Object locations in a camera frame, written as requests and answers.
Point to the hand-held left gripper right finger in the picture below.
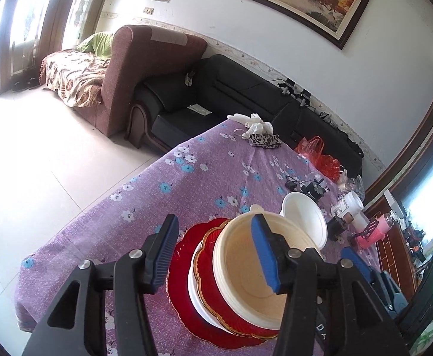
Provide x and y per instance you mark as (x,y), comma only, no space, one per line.
(264,256)

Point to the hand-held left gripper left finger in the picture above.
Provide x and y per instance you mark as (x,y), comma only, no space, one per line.
(166,259)

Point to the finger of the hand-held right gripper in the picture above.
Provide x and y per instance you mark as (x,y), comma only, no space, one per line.
(361,265)

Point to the large beige bowl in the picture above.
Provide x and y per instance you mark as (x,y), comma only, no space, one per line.
(238,267)

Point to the large red glass plate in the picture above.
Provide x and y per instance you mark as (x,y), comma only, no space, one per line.
(179,285)

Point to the large white bowl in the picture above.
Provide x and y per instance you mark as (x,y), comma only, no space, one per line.
(196,293)

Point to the small red glass plate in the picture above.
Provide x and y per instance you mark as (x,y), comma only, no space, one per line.
(209,282)

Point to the pink bottle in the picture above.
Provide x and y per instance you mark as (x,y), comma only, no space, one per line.
(372,235)

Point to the deep white bowl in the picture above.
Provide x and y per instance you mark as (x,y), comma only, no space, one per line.
(305,218)

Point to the white lidded jar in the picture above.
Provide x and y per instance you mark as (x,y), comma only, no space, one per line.
(352,202)

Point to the purple floral tablecloth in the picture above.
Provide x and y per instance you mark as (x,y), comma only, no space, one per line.
(201,185)

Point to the small black device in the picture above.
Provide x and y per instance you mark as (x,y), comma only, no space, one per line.
(313,189)

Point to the clear glass bowl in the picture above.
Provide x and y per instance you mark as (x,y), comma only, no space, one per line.
(314,176)

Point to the red plastic bag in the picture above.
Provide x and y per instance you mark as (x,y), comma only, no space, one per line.
(324,165)

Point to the leopard print cloth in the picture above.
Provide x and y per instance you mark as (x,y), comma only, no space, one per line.
(264,141)

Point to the white gloves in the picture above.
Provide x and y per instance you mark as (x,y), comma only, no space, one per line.
(255,126)

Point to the white paper sheet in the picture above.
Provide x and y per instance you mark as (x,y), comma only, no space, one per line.
(200,109)

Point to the black gadget on stand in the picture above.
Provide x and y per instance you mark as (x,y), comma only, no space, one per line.
(287,86)
(305,98)

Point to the black leather sofa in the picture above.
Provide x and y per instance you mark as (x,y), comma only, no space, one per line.
(231,81)

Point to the brown armchair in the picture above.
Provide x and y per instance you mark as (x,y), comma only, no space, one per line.
(127,74)

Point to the floral blanket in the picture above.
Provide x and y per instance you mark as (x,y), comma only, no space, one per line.
(75,74)

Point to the black shoes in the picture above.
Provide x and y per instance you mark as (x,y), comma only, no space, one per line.
(25,83)

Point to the green pillow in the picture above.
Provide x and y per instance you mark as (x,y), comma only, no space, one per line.
(98,42)

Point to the wall switch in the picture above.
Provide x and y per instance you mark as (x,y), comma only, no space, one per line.
(148,10)

